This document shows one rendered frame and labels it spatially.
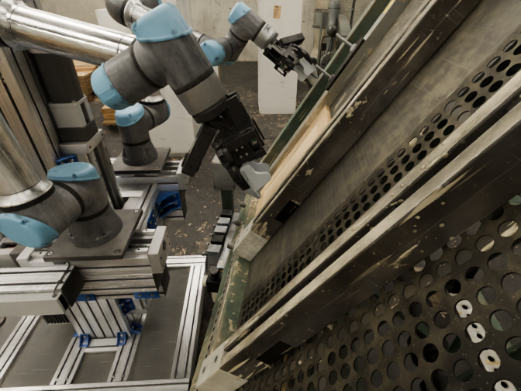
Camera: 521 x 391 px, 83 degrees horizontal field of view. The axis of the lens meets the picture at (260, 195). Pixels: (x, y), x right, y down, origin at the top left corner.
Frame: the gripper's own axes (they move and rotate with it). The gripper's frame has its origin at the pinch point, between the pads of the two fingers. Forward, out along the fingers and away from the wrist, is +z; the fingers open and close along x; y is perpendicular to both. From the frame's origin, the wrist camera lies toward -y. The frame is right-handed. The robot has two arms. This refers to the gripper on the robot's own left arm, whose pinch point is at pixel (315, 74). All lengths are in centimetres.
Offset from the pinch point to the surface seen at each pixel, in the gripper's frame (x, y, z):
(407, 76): 39.3, 29.3, 7.9
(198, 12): -549, -562, -204
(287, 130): -37.8, -2.9, 10.9
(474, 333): 30, 67, 54
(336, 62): -6.1, -21.9, 7.8
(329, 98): -1.3, 3.2, 9.4
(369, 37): 18.1, -8.5, 5.9
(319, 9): -287, -497, 28
